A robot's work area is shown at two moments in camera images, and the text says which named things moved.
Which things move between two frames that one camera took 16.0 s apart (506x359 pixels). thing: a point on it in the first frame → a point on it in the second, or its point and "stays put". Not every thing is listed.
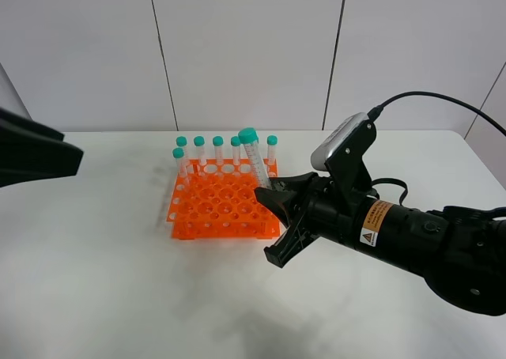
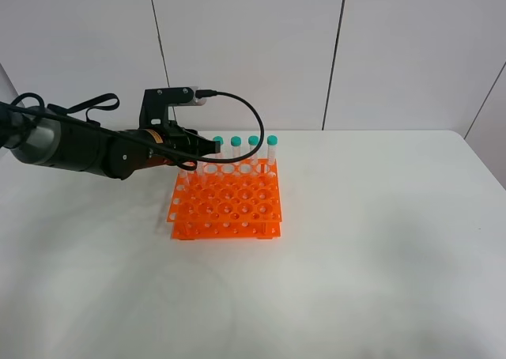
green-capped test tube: [249, 137] → [202, 171]
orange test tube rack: [217, 199] stays put
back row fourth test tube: [236, 146] stays put
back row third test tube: [217, 141] stays put
